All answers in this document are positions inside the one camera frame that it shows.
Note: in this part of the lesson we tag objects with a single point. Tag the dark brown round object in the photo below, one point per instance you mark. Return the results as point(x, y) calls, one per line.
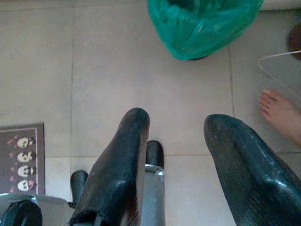
point(295, 42)

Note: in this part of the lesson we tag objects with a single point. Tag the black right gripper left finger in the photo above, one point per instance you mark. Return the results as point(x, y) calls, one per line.
point(117, 164)

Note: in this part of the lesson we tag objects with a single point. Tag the silver robot leg black foot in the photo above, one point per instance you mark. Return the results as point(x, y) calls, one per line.
point(154, 188)
point(78, 183)

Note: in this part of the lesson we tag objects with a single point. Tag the dark skull-patterned floor mat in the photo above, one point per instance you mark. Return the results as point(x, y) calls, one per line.
point(21, 162)

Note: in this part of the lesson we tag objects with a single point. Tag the person's bare foot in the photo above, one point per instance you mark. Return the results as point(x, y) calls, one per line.
point(279, 115)

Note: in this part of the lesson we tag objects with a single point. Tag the clear plastic container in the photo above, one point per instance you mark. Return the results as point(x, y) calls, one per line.
point(284, 70)

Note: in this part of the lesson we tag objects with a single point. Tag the green plastic bin bag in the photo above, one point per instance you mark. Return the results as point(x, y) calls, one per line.
point(202, 30)

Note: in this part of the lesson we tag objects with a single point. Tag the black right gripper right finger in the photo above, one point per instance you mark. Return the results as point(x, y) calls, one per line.
point(247, 176)

